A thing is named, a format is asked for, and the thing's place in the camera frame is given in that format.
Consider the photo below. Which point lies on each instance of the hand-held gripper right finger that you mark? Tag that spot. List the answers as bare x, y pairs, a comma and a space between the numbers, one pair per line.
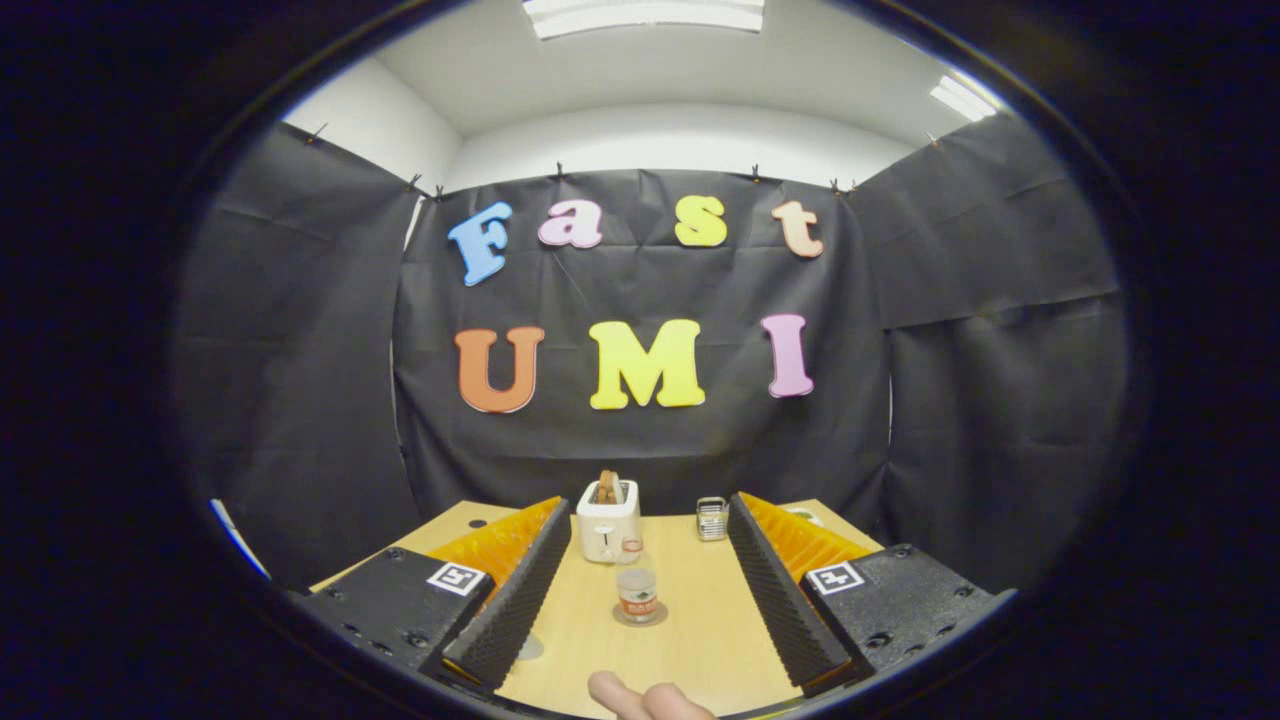
785, 600

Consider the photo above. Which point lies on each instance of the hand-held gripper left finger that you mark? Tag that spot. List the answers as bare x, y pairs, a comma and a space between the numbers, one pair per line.
510, 610

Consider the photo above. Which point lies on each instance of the round brown coaster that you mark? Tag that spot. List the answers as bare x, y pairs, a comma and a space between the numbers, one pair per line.
662, 613

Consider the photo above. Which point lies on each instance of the clear plastic juice bottle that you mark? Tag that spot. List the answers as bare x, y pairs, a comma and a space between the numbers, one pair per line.
637, 595

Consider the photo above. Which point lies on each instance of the small white dish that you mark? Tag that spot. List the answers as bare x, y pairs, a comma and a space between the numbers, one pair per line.
803, 515

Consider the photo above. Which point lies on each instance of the wooden table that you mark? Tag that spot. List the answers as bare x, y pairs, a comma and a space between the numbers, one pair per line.
700, 620

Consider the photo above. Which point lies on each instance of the white toaster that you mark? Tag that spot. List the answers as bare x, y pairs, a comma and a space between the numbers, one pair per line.
605, 535

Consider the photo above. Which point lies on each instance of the brown toast slice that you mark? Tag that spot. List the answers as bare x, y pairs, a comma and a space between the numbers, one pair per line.
607, 487

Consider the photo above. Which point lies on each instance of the black backdrop cloth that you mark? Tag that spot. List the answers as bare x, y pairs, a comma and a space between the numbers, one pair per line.
650, 450

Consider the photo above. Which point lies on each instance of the small ceiling light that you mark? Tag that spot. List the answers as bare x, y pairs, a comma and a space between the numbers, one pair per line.
965, 98

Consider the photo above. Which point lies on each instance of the long ceiling light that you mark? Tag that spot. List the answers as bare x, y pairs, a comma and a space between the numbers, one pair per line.
640, 15

